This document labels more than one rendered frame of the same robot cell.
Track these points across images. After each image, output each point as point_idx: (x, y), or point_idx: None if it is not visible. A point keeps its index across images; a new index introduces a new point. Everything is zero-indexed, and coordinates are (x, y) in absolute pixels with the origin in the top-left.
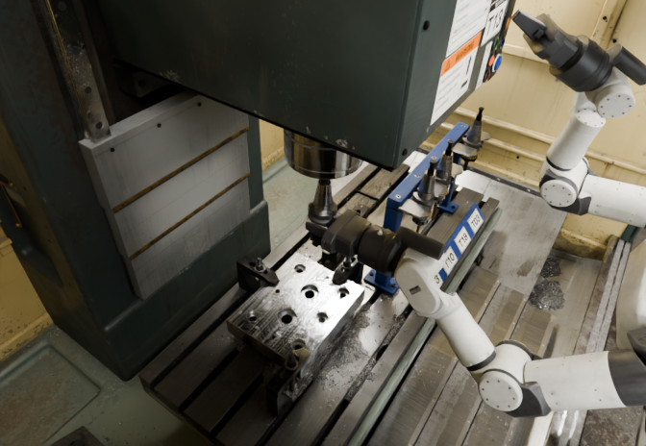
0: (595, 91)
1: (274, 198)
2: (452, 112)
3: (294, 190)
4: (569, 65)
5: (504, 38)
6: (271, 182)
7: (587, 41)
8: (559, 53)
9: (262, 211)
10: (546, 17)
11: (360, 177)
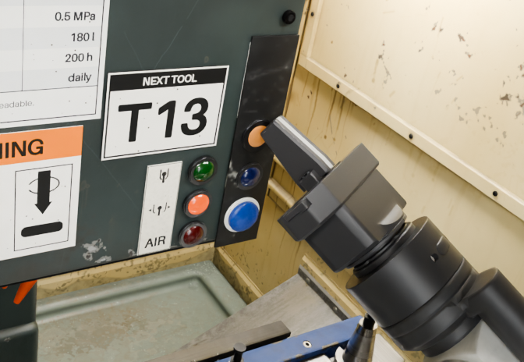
0: (431, 361)
1: (118, 328)
2: (3, 283)
3: (159, 328)
4: (364, 277)
5: (252, 168)
6: (135, 299)
7: (414, 236)
8: (330, 239)
9: (19, 342)
10: (350, 153)
11: (214, 349)
